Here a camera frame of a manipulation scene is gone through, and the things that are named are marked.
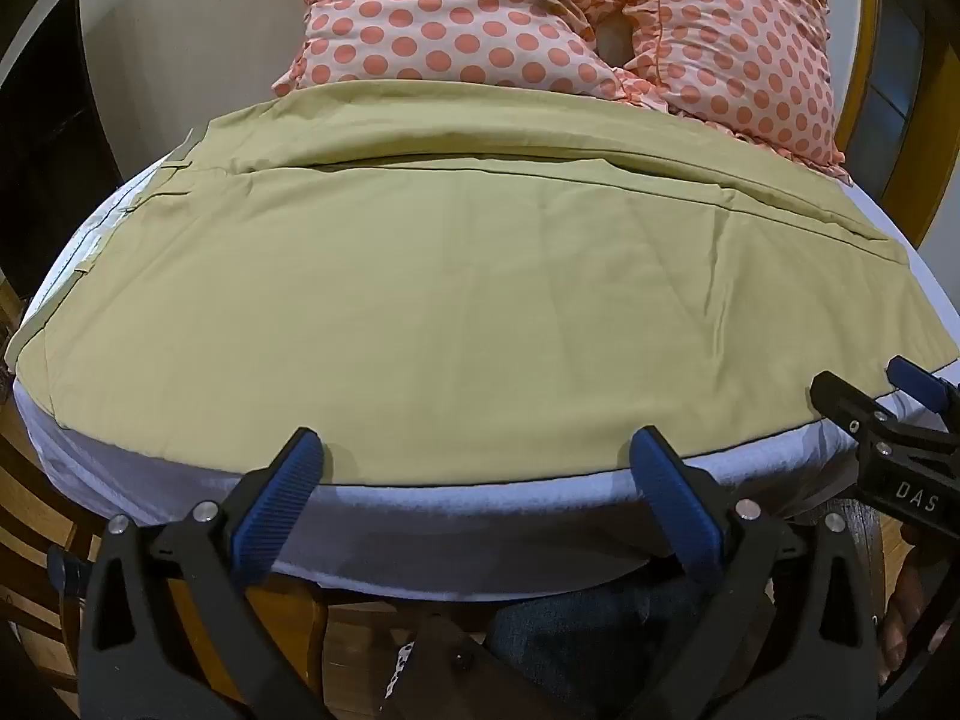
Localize large polka dot pillow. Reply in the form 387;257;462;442
271;0;638;102

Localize ruffled polka dot pillow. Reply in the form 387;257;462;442
592;0;852;185

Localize person's right hand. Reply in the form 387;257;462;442
876;517;947;685

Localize person's blue jeans leg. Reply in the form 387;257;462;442
486;577;762;720

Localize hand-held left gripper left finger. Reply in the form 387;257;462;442
79;427;332;720

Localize olive green pants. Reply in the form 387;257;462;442
4;80;960;486

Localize dark wooden cabinet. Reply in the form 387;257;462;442
0;0;125;305

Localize yellow door frame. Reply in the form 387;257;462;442
851;0;960;260

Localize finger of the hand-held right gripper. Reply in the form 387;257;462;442
886;356;960;416
809;370;895;452

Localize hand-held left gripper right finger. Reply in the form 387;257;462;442
628;425;883;720

